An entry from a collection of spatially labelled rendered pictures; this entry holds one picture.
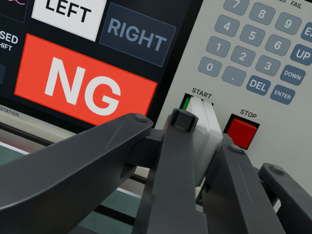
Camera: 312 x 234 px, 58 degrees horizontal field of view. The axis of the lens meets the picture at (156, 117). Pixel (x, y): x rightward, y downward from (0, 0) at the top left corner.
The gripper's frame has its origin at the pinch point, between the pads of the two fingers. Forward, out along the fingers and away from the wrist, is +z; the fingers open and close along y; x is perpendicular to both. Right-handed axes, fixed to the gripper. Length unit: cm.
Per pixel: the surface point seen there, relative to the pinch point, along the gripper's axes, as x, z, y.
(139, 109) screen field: -1.3, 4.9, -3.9
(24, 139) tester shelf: -6.7, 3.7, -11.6
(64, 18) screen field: 3.1, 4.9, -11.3
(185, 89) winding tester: 1.4, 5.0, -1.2
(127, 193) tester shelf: -6.8, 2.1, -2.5
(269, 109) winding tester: 2.3, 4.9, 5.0
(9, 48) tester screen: -0.4, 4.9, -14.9
